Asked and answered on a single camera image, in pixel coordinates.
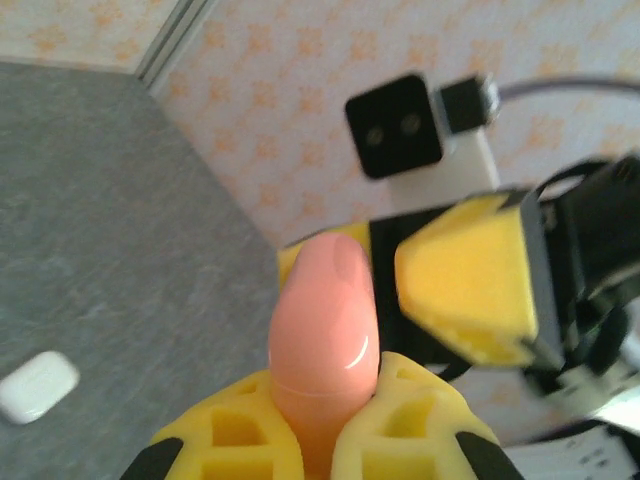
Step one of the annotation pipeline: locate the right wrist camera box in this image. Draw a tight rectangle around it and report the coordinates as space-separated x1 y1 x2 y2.
343 73 447 181

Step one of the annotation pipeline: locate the pink earbud charging case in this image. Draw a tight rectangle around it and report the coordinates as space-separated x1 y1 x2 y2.
267 233 382 476

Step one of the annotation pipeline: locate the white earbud charging case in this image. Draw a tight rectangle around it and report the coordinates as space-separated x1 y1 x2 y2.
0 350 81 426

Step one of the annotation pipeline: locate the white right camera mount block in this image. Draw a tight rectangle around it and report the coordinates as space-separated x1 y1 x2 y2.
387 130 502 214

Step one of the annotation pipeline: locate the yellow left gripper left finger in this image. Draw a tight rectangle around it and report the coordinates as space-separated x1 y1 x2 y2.
119 372 306 480

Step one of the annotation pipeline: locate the aluminium frame post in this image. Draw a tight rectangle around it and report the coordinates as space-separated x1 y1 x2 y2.
134 0 219 96

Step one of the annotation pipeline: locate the black right camera cable plug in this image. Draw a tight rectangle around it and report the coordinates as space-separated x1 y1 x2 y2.
435 73 502 137

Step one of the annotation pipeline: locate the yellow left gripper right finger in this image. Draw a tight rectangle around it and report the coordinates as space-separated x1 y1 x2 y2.
332 350 524 480

